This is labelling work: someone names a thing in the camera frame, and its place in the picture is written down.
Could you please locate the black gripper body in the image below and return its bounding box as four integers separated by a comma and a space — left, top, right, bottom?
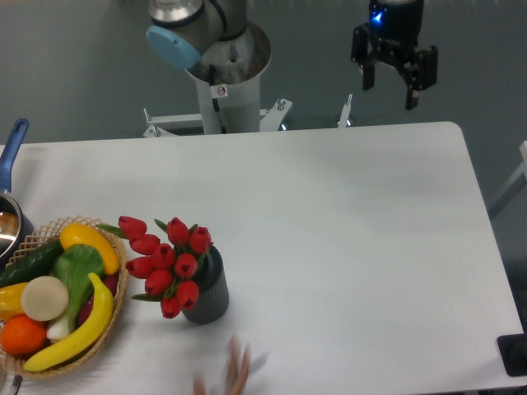
368, 1, 424, 56

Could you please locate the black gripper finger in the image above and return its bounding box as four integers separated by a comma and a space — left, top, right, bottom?
396, 45, 438, 110
351, 22, 384, 91

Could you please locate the red tulip bouquet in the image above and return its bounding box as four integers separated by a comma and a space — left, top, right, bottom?
98, 216, 219, 318

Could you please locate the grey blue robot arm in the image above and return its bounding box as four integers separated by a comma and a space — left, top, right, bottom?
147, 1, 438, 110

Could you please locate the dark grey ribbed vase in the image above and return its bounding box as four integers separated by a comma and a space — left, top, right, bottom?
183, 246, 230, 325

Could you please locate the blurred human hand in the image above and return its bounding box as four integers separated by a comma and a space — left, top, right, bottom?
193, 335, 269, 395

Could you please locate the black device at edge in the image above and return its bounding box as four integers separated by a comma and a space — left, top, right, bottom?
497, 333, 526, 377

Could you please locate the yellow squash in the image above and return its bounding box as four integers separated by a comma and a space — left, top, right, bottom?
59, 223, 120, 276

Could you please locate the dark red fruit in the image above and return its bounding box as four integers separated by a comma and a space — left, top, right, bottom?
77, 275, 119, 327

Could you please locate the green bok choy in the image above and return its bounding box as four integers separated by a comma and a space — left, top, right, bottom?
47, 244, 104, 342

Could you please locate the woven wicker basket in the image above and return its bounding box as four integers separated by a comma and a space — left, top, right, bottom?
1, 216, 128, 379

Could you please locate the yellow banana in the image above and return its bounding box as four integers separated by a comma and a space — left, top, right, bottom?
23, 272, 114, 373

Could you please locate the green cucumber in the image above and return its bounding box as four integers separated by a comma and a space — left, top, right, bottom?
1, 239, 63, 288

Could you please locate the beige round disc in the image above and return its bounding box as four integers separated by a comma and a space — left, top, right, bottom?
21, 276, 69, 322

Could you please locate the yellow bell pepper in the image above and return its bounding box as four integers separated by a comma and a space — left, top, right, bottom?
0, 282, 27, 323

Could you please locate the orange fruit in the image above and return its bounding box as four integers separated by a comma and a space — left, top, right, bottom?
1, 315, 47, 356

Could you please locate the white frame at right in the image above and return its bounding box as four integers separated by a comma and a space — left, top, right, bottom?
487, 141, 526, 221

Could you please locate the blue handled saucepan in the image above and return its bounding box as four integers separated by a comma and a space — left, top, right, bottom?
1, 118, 34, 271

